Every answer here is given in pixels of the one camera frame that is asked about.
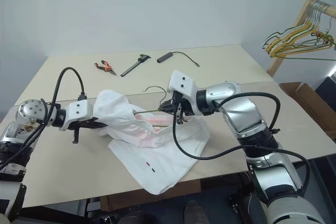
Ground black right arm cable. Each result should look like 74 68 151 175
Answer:
172 91 312 196

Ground black base frame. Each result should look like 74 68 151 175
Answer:
228 176 263 224

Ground open cardboard box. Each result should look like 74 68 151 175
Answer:
279 81 336 133

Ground black caliper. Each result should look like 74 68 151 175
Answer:
120 54 151 77

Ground metal table leg frame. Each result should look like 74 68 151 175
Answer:
77 197 102 219

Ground green wire hanger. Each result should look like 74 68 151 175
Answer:
264 11 336 61

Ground yellow wire hanger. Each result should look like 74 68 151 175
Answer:
265 5 335 58

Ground olive wire hanger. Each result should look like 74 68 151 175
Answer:
133 84 175 128

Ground wooden clothes rack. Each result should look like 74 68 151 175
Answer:
266 0 336 77

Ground white shorts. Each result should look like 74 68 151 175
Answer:
93 89 212 196

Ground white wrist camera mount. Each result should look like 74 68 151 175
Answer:
167 70 202 116
59 100 94 132

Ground orange handled pliers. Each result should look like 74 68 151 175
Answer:
93 60 118 77

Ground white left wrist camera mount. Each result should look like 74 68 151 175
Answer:
59 100 94 132

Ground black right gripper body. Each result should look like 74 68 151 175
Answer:
172 92 191 125

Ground white wire hanger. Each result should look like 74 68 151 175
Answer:
270 0 331 51

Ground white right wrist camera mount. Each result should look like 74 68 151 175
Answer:
167 70 202 116

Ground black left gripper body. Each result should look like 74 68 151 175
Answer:
68 119 92 144

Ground black usb hub with cable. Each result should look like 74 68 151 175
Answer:
156 51 201 67

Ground black case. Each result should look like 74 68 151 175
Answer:
314 76 336 106

